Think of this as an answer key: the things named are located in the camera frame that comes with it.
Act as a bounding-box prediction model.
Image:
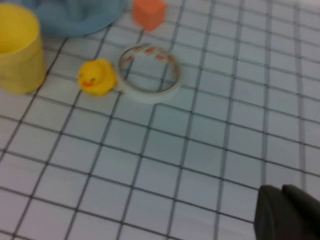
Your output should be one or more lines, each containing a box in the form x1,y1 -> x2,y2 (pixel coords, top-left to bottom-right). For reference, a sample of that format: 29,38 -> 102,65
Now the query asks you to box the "yellow rubber duck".
77,58 -> 118,98

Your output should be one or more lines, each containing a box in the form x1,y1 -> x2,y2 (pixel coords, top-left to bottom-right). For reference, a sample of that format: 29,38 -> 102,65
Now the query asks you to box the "orange foam cube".
131,0 -> 168,34

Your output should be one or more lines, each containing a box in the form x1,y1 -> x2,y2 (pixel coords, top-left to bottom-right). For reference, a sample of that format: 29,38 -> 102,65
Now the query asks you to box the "white checkered tablecloth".
0,0 -> 320,240

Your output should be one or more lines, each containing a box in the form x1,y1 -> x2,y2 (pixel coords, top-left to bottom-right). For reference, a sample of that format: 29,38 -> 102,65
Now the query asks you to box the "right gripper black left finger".
254,185 -> 309,240

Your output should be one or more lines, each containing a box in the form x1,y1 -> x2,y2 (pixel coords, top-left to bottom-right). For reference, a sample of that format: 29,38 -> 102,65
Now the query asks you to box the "blue cup stand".
21,0 -> 126,39

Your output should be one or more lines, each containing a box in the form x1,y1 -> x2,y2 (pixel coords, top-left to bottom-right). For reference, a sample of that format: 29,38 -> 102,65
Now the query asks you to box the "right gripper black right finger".
281,184 -> 320,240

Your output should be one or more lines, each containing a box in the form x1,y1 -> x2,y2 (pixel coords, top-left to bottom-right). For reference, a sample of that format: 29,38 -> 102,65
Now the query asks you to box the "yellow plastic cup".
0,4 -> 47,96

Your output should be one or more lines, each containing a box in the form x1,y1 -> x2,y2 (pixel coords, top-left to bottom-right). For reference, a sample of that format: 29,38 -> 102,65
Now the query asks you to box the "white tape roll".
116,43 -> 184,105

